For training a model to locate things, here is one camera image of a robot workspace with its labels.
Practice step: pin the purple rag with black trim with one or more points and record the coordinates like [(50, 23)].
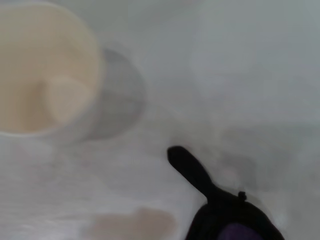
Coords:
[(225, 215)]

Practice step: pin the white paper cup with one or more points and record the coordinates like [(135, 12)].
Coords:
[(47, 72)]

